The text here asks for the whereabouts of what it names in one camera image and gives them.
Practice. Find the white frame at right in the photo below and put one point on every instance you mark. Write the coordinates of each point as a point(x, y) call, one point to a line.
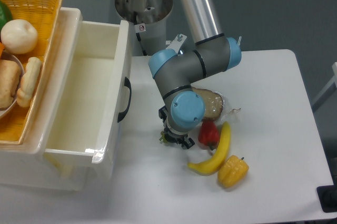
point(326, 92)

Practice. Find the grey bowl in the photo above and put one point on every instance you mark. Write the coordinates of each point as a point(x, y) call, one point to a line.
point(10, 57)

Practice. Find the yellow bell pepper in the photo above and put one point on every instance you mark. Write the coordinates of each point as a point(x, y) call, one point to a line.
point(232, 172)

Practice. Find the tan bread loaf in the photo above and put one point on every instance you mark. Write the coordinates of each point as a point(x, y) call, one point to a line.
point(10, 73)

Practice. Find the white plastic drawer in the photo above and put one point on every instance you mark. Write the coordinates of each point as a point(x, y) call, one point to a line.
point(85, 131)

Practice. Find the green vegetable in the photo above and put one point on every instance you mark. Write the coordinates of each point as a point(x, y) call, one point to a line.
point(5, 15)

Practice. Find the black drawer handle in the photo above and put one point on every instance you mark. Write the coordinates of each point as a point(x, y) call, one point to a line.
point(127, 100)

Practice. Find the white drawer cabinet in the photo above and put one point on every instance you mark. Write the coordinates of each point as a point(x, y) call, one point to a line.
point(28, 164)

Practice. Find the white round bun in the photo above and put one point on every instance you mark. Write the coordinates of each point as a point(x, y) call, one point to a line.
point(19, 36)

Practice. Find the black device at edge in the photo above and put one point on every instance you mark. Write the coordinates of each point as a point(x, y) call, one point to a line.
point(327, 198)

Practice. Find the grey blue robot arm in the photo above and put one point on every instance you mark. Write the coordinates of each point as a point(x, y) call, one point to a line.
point(173, 72)

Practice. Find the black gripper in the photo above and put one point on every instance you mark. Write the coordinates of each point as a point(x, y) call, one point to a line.
point(172, 137)

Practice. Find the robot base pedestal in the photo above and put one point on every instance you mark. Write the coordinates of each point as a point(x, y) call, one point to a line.
point(149, 19)

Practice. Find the yellow banana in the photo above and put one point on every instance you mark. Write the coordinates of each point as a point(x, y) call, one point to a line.
point(211, 165)

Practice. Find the wrapped bread slice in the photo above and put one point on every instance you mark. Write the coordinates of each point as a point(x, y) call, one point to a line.
point(217, 106)

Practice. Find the white mounting bracket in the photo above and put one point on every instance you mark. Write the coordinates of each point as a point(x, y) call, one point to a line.
point(177, 43)

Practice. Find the red bell pepper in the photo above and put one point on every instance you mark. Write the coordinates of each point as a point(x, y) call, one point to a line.
point(209, 135)

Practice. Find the orange item in basket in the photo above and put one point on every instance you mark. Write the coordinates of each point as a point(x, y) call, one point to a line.
point(1, 48)

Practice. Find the beige bone-shaped bread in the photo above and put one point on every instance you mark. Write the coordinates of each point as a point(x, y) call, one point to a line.
point(28, 82)

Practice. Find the dark purple mangosteen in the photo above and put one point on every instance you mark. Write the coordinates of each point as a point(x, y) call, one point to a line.
point(163, 139)

